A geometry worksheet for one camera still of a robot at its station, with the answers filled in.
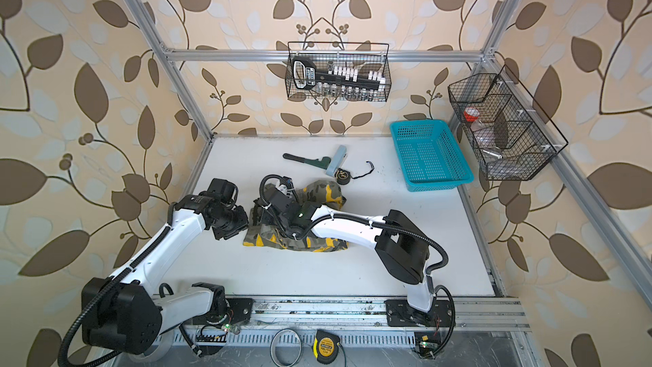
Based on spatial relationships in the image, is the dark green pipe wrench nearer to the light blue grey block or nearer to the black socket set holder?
the light blue grey block

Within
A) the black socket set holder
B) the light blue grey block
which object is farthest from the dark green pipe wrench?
the black socket set holder

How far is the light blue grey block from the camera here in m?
1.07
